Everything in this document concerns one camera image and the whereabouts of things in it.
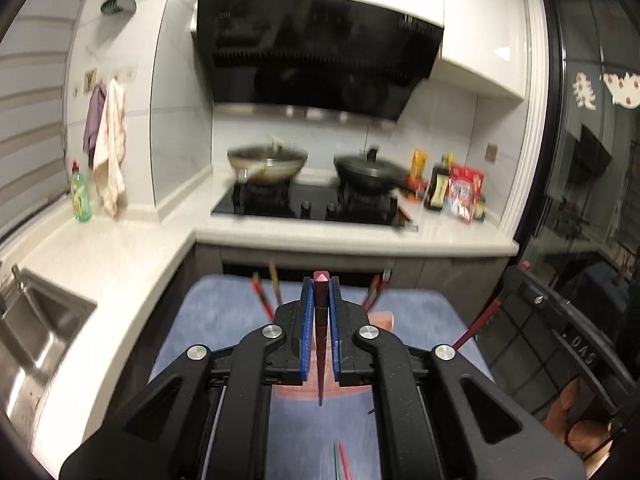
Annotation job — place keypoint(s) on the brown chopstick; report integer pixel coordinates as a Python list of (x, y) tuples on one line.
[(275, 282)]

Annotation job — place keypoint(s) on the black gas stove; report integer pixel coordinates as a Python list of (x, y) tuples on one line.
[(305, 205)]

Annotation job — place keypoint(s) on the red and white cereal bag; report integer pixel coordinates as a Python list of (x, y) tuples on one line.
[(465, 192)]

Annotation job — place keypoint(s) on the steel wok with lid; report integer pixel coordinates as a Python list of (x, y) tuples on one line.
[(267, 164)]

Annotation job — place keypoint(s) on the black frying pan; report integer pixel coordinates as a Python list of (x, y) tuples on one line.
[(370, 172)]

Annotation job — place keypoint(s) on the chrome faucet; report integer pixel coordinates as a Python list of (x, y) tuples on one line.
[(16, 277)]

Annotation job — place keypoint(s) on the grey base cabinet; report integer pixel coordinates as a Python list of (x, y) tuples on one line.
[(450, 270)]

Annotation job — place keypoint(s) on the yellow snack packet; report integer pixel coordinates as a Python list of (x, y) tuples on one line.
[(419, 165)]

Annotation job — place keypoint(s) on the person's right hand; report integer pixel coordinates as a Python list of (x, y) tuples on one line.
[(580, 420)]

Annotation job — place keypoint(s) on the red snack package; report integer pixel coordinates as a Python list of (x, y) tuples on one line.
[(415, 195)]

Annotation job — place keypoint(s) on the white wall socket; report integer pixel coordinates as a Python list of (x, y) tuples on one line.
[(131, 71)]

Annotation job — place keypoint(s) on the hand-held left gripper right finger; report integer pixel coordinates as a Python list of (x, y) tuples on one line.
[(335, 332)]

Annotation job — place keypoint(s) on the brass wall socket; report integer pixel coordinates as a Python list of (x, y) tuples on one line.
[(491, 152), (90, 79)]

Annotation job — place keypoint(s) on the pink perforated chopstick holder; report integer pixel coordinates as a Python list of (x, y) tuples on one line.
[(382, 321)]

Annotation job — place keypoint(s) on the white tree door sticker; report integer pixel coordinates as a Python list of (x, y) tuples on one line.
[(584, 90)]

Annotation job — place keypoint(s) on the white window blinds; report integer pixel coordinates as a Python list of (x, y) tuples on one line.
[(35, 110)]

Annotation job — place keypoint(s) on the blue plush mat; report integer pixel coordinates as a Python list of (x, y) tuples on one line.
[(225, 310)]

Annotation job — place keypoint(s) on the yellow and green jar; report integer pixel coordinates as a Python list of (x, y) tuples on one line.
[(481, 208)]

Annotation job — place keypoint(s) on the white hanging cloth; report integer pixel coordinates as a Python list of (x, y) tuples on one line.
[(110, 150)]

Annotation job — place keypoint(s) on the purple hanging cloth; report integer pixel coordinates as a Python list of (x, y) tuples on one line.
[(94, 120)]

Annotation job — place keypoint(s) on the dark red chopstick pink end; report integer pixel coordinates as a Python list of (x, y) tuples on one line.
[(475, 327)]

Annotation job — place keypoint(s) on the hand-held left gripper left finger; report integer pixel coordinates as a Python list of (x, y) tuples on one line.
[(305, 332)]

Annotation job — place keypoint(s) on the black range hood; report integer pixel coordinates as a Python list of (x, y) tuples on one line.
[(320, 55)]

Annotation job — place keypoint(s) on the white kitchen counter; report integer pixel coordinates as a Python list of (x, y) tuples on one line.
[(125, 260)]

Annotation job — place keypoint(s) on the glass sliding door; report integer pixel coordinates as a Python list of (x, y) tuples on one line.
[(585, 185)]

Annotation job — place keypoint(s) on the green dish soap bottle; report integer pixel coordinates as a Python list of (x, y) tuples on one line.
[(81, 197)]

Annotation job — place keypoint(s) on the steel sink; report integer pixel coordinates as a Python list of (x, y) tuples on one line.
[(35, 330)]

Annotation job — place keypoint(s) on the dark sauce bottle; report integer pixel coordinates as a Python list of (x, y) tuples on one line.
[(439, 187)]

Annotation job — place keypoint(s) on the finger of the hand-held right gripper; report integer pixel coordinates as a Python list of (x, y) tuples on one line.
[(520, 290)]

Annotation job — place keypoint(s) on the white spotted door sticker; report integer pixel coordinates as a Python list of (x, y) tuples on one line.
[(622, 89)]

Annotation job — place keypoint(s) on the green chopstick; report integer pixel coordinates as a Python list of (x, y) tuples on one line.
[(334, 460)]

